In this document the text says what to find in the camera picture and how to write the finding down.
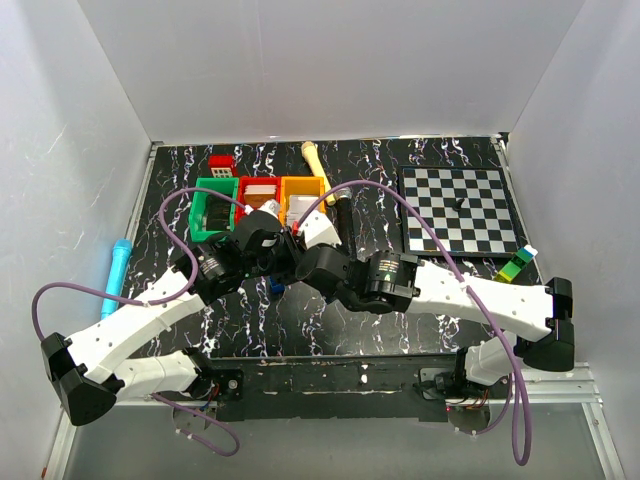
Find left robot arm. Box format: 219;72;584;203
41;210;301;426

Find beige wooden microphone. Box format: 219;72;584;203
301;141;331;192

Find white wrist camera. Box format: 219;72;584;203
298;211;342;250
258;199;281;218

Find light blue toy microphone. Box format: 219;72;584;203
101;239;132;320

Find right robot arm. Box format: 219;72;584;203
295;244;575;398

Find black object in green bin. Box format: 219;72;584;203
202;195;235;232

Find green plastic bin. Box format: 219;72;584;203
189;177;239;243

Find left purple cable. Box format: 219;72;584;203
31;188;251;457

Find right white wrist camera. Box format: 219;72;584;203
298;211;342;250

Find black microphone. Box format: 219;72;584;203
334;187;357;260

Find yellow plastic bin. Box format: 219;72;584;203
279;176;325;225

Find white cards in yellow bin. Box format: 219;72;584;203
286;195;318;223

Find orange cards in red bin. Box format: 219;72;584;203
243;184;277;209

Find black white chessboard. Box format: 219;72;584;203
397;165;522;258

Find blue toy brick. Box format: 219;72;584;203
268;276;285;296

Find black chess piece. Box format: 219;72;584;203
453;198;465;212

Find yellow green brick stack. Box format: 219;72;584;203
493;245;538;284

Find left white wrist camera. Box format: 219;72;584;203
258;199;281;218

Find red plastic bin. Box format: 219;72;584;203
237;176;281;209

